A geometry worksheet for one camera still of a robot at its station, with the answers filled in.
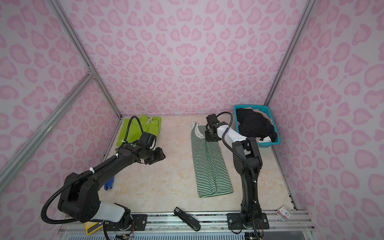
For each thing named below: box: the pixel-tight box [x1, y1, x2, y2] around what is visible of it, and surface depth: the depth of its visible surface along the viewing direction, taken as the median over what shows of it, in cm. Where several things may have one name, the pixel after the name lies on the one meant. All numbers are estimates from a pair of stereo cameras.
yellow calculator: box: [84, 221, 104, 236], surface depth 72 cm
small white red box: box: [276, 206, 291, 221], surface depth 75 cm
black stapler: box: [174, 206, 201, 232], surface depth 72 cm
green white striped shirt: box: [190, 122, 233, 198], surface depth 93 cm
